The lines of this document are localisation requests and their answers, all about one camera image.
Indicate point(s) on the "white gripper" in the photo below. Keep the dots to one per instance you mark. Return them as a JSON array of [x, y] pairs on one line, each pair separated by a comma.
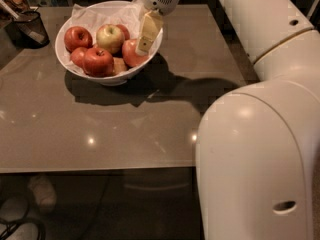
[[152, 23]]

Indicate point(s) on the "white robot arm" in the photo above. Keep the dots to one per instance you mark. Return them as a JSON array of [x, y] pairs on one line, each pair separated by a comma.
[[257, 146]]

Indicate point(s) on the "red apple back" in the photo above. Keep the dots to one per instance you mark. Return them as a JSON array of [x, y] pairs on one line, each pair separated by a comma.
[[124, 30]]

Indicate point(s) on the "yellow green apple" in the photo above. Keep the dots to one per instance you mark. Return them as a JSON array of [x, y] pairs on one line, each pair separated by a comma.
[[110, 37]]

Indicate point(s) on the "pale apple bottom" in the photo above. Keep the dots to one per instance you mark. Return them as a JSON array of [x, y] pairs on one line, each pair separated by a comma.
[[119, 66]]

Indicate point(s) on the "white bowl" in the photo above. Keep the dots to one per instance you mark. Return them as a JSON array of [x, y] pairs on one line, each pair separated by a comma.
[[100, 79]]

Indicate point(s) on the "red apple front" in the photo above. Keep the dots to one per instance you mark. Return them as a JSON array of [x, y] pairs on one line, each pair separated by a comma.
[[98, 62]]

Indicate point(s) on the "small red apple left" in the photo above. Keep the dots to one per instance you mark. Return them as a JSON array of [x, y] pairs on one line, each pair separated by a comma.
[[77, 56]]

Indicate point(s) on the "white paper liner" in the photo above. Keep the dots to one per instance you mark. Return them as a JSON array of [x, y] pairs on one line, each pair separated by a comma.
[[100, 15]]

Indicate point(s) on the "black mesh pen cup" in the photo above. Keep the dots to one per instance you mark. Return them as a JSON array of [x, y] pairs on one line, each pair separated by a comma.
[[36, 25]]

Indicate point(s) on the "white utensil in cup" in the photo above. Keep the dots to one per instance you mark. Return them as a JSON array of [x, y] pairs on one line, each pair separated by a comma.
[[13, 14]]

